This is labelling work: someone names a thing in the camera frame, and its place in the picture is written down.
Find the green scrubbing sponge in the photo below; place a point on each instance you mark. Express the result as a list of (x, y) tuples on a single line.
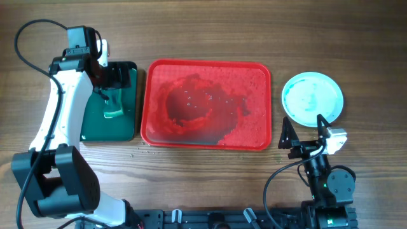
[(114, 106)]

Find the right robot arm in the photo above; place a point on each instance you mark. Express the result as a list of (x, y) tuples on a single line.
[(331, 187)]

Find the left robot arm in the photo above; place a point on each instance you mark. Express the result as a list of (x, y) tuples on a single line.
[(55, 180)]

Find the white plate tray corner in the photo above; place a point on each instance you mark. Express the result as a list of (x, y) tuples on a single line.
[(309, 94)]

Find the red plastic tray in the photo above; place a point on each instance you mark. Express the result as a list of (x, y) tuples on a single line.
[(207, 104)]

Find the black tray with green liquid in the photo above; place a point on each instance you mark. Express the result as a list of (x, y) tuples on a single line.
[(97, 128)]

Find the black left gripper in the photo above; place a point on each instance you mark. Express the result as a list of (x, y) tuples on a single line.
[(116, 81)]

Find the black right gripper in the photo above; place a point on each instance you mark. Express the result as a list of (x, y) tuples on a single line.
[(303, 147)]

